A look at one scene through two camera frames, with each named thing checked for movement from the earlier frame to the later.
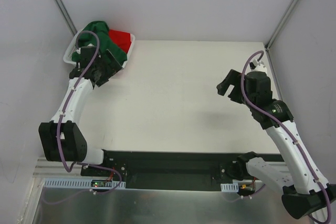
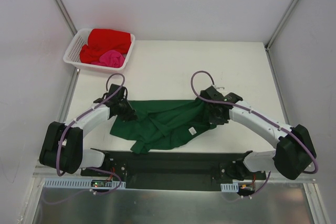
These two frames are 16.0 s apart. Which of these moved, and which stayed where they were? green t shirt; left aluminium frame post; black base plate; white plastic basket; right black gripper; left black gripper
Moved: right black gripper; green t shirt; left black gripper
Stayed: black base plate; white plastic basket; left aluminium frame post
